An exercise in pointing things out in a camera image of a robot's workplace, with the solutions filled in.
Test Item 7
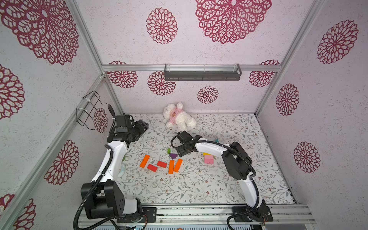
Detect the magenta pink block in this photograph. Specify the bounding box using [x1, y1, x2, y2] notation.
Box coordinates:
[204, 159, 214, 165]

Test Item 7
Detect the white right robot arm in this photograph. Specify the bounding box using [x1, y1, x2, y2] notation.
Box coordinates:
[171, 139, 264, 230]

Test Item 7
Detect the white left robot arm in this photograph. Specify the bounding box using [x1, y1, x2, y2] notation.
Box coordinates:
[73, 115, 149, 230]

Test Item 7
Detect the right purple triangle block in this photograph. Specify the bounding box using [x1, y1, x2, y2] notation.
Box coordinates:
[169, 153, 178, 160]

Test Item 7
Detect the right orange long block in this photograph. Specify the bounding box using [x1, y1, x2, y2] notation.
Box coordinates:
[173, 159, 183, 173]

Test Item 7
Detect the orange long block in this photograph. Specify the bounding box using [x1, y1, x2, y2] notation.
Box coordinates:
[168, 160, 175, 174]
[140, 155, 150, 168]
[173, 159, 183, 173]

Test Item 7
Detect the middle orange long block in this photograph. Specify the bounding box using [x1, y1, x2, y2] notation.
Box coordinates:
[168, 160, 175, 174]

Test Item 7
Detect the white teddy bear pink shirt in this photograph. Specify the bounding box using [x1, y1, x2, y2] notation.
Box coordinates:
[163, 102, 197, 132]

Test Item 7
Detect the left orange long block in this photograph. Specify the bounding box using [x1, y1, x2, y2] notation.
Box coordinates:
[140, 155, 150, 168]

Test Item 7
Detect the right red block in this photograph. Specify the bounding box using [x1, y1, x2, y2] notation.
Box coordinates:
[157, 161, 167, 168]

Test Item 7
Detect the red block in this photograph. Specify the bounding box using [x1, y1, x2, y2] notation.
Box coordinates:
[157, 161, 167, 168]
[147, 164, 158, 172]

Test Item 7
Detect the left red block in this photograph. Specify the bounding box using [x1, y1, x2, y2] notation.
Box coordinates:
[147, 164, 158, 172]

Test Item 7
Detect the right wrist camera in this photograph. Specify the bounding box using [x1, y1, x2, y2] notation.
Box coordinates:
[177, 131, 193, 144]

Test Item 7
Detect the black wire wall rack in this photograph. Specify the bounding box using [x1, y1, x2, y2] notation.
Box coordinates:
[75, 90, 106, 130]

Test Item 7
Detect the grey wall shelf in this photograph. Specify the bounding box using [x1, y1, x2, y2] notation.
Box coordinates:
[164, 64, 242, 81]

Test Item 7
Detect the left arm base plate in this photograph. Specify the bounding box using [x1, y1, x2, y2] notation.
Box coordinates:
[117, 207, 157, 224]

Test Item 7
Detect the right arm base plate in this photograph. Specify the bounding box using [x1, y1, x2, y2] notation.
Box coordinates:
[232, 206, 274, 222]

